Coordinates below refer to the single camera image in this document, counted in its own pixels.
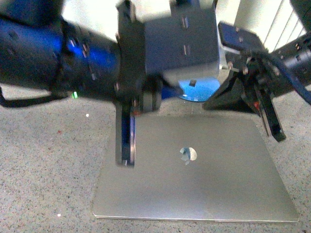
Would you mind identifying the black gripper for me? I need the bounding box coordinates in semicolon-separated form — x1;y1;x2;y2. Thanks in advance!
115;0;163;167

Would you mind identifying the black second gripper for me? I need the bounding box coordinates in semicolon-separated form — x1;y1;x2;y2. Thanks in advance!
202;50;287;142

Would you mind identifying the silver laptop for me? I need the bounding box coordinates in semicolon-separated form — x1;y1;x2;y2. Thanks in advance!
93;115;299;222

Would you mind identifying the dark wrist camera module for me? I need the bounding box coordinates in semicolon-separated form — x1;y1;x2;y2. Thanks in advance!
218;21;265;51

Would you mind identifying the grey camera box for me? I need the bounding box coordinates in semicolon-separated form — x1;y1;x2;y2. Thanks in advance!
144;0;220;85

